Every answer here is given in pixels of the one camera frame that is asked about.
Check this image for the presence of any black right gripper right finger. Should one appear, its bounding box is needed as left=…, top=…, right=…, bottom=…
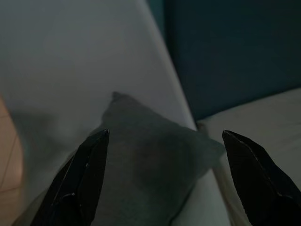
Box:
left=222, top=129, right=301, bottom=226

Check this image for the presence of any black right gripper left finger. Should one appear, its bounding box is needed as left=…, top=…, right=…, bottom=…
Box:
left=30, top=129, right=110, bottom=226

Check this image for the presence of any dark bed headboard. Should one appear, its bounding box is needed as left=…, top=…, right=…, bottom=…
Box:
left=162, top=0, right=301, bottom=122

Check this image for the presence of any pink dotted pillow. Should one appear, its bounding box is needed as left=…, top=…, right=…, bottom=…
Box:
left=89, top=91, right=225, bottom=226

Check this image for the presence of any cream sheeted bed mattress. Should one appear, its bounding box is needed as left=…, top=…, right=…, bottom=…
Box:
left=197, top=88, right=301, bottom=226

